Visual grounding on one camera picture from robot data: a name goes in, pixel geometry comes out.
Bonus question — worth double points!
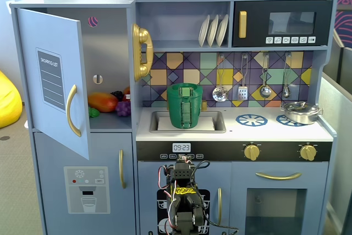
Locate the steel pot lid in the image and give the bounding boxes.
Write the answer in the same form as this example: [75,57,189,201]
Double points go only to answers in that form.
[283,101,320,114]

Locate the green ribbed container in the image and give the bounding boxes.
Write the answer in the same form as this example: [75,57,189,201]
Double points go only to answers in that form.
[167,93,205,130]

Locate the steel skimmer spoon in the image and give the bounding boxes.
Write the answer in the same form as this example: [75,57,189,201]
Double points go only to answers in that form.
[212,54,229,102]

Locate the digital clock display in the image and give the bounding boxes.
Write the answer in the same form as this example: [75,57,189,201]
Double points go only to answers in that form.
[172,143,191,153]

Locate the grey toy sink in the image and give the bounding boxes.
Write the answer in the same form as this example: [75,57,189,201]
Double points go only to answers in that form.
[148,110,227,134]

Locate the purple toy grapes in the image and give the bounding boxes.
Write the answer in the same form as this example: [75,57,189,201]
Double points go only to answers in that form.
[115,100,131,118]

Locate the dark toy blackberry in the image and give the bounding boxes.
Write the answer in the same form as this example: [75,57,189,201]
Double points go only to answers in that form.
[110,90,125,102]

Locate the steel slotted spatula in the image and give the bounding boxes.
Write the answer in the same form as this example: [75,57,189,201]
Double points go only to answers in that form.
[237,53,249,101]

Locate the gold toy telephone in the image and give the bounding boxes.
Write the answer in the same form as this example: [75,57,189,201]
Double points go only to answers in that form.
[131,23,154,83]

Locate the toy mango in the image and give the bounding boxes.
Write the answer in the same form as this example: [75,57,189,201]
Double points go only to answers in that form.
[87,92,119,113]

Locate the white toy plate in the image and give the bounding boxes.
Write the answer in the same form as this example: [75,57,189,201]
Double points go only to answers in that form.
[198,14,211,47]
[215,14,229,47]
[206,14,219,47]

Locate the blue toy kitchen unit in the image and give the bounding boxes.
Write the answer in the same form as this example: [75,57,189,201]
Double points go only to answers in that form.
[9,0,339,235]

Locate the blue dishwasher door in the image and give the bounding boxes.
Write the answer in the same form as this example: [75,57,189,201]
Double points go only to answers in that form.
[137,161,233,235]

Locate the steel ladle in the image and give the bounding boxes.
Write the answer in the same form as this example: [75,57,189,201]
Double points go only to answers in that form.
[259,53,273,99]

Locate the gold stove knob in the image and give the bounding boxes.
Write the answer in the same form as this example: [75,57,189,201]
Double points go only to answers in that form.
[299,143,317,162]
[244,143,261,162]

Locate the blue oven door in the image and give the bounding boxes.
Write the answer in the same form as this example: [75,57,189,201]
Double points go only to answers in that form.
[232,161,330,235]

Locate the steel serving spoon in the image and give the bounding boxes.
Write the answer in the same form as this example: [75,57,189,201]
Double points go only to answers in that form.
[282,52,293,99]

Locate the black toy microwave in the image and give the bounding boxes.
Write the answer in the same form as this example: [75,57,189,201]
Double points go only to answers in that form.
[232,0,334,48]

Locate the steel cooking pot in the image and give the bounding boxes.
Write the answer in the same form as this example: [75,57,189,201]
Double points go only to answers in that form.
[280,102,323,125]

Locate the blue freezer door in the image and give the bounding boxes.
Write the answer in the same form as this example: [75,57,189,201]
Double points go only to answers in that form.
[33,132,136,235]

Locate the blue fridge door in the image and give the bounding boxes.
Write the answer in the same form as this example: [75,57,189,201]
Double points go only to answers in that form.
[16,8,90,161]

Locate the white office partition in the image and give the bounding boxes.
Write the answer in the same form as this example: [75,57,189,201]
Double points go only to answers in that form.
[318,76,352,235]

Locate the yellow beanbag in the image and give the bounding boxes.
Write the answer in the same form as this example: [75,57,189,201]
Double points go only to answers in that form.
[0,70,23,129]

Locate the dark office partition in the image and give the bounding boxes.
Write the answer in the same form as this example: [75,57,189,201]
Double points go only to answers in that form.
[326,28,352,88]

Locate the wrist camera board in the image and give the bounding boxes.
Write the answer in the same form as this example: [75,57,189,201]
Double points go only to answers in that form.
[177,154,193,165]

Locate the gold freezer door handle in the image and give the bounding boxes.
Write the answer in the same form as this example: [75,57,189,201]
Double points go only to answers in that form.
[118,149,127,190]

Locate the gold microwave handle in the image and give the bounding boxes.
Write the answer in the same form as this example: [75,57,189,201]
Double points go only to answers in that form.
[238,10,248,39]

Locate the gold fridge door handle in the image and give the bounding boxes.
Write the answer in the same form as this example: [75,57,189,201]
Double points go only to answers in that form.
[66,84,83,138]

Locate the gold dishwasher door handle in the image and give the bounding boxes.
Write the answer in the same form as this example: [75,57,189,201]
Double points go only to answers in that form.
[217,188,223,226]

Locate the gold oven door handle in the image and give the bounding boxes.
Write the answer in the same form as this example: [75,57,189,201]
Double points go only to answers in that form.
[255,172,303,181]

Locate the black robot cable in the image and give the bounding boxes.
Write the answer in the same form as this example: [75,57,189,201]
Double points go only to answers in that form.
[202,214,240,235]

